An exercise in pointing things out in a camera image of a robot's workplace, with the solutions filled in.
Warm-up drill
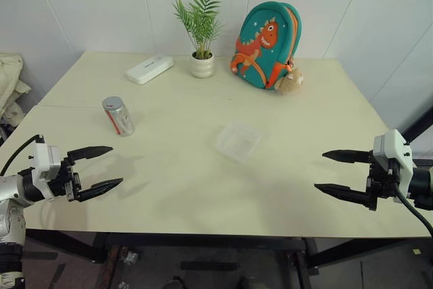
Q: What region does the black table frame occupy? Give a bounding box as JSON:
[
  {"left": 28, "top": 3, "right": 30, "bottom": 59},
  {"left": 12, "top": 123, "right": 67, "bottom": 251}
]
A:
[{"left": 25, "top": 229, "right": 433, "bottom": 276}]

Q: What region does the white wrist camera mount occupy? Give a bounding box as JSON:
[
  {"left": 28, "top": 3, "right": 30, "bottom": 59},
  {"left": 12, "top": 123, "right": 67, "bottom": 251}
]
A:
[
  {"left": 373, "top": 129, "right": 415, "bottom": 199},
  {"left": 29, "top": 135, "right": 66, "bottom": 204}
]

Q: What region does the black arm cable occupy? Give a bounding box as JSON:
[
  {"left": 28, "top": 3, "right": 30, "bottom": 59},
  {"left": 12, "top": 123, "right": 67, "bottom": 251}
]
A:
[
  {"left": 0, "top": 135, "right": 42, "bottom": 175},
  {"left": 394, "top": 166, "right": 433, "bottom": 239}
]

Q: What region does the white rectangular box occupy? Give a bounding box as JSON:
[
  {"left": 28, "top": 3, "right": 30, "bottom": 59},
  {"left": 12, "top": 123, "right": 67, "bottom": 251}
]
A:
[{"left": 125, "top": 53, "right": 175, "bottom": 85}]

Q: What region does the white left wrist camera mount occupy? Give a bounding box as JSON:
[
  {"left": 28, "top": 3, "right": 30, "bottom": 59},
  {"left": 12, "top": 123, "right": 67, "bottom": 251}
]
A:
[{"left": 29, "top": 135, "right": 66, "bottom": 204}]

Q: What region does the green plant in white pot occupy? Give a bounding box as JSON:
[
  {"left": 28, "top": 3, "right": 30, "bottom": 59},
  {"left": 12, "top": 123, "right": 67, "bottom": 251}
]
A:
[{"left": 173, "top": 0, "right": 224, "bottom": 79}]

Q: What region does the beige cloth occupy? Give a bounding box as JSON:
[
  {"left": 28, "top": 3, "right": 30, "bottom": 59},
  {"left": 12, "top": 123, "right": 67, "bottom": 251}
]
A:
[{"left": 0, "top": 52, "right": 32, "bottom": 124}]

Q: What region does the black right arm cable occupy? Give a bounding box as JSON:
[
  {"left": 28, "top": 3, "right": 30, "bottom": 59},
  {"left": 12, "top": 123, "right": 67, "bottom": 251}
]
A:
[{"left": 394, "top": 166, "right": 433, "bottom": 239}]

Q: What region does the dark rounded shape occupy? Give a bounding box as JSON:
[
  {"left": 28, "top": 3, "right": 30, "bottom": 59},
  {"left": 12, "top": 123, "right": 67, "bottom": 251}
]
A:
[{"left": 164, "top": 275, "right": 187, "bottom": 289}]

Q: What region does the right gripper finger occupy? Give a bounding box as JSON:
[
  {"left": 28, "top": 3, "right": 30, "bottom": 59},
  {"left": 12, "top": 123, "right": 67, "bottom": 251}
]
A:
[
  {"left": 314, "top": 183, "right": 371, "bottom": 207},
  {"left": 321, "top": 149, "right": 373, "bottom": 164}
]

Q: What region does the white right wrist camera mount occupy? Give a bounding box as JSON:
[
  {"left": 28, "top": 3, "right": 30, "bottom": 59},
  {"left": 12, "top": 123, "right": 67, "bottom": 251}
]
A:
[{"left": 373, "top": 129, "right": 415, "bottom": 199}]

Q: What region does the silver red soda can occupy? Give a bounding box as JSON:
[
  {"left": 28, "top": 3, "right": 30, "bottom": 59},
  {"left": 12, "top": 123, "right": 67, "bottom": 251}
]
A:
[{"left": 101, "top": 95, "right": 135, "bottom": 137}]

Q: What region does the teal dinosaur backpack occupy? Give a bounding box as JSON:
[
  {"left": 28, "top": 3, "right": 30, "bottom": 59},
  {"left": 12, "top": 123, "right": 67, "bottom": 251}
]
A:
[{"left": 231, "top": 1, "right": 302, "bottom": 90}]

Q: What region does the clear plastic container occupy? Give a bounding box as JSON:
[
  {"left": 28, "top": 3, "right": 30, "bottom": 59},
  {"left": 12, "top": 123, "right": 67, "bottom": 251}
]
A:
[{"left": 214, "top": 120, "right": 265, "bottom": 164}]

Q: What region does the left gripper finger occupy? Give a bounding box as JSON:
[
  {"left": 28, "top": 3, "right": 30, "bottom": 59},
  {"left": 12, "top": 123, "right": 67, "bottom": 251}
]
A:
[
  {"left": 77, "top": 177, "right": 124, "bottom": 202},
  {"left": 66, "top": 146, "right": 114, "bottom": 164}
]

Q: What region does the black metal bar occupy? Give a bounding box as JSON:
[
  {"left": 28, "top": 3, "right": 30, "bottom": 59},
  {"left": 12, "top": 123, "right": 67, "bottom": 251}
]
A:
[{"left": 402, "top": 104, "right": 433, "bottom": 144}]

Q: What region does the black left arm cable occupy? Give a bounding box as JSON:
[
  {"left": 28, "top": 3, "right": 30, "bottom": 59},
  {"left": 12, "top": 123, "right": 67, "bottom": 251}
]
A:
[{"left": 0, "top": 135, "right": 42, "bottom": 175}]

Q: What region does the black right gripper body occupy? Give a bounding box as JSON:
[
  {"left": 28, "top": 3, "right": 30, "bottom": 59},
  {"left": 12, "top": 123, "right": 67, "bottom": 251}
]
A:
[{"left": 364, "top": 150, "right": 403, "bottom": 211}]

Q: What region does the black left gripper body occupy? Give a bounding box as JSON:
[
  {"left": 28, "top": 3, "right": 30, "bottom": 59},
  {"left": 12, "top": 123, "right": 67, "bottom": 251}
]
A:
[{"left": 49, "top": 155, "right": 82, "bottom": 202}]

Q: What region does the beige plush toy pendant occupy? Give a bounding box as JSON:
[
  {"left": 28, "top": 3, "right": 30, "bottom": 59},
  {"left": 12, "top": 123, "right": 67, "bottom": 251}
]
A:
[{"left": 273, "top": 65, "right": 304, "bottom": 95}]

